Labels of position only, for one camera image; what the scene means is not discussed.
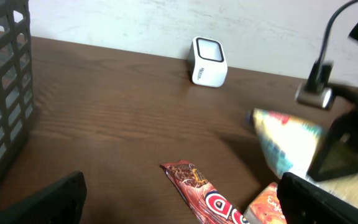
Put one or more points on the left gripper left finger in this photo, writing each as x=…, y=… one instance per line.
x=59, y=203

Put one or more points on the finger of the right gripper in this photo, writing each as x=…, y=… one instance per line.
x=338, y=154

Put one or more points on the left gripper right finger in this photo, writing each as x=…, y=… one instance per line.
x=303, y=202

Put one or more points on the orange tissue pack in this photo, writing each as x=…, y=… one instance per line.
x=266, y=208

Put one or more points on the yellow snack chip bag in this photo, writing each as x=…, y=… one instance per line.
x=290, y=144

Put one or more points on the orange chocolate bar wrapper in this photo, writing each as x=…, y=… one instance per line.
x=208, y=205

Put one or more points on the white barcode scanner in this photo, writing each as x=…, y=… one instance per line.
x=207, y=63

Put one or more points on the grey plastic mesh basket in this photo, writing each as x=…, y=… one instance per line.
x=16, y=80

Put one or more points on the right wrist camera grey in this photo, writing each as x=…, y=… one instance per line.
x=322, y=100

